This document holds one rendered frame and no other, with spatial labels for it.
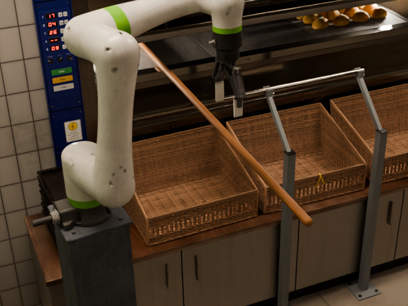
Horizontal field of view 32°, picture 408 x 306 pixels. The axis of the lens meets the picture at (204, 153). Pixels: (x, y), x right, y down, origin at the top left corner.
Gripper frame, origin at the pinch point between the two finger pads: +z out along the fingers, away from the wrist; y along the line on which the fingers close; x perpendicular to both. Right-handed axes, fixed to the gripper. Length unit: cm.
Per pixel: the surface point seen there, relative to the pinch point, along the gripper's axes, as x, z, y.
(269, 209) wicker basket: 46, 86, -53
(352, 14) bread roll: 136, 26, -122
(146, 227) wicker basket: -15, 79, -56
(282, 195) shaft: 10.9, 28.7, 16.9
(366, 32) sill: 130, 28, -100
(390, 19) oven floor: 154, 28, -111
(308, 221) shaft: 10.9, 29.4, 33.4
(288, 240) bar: 50, 99, -43
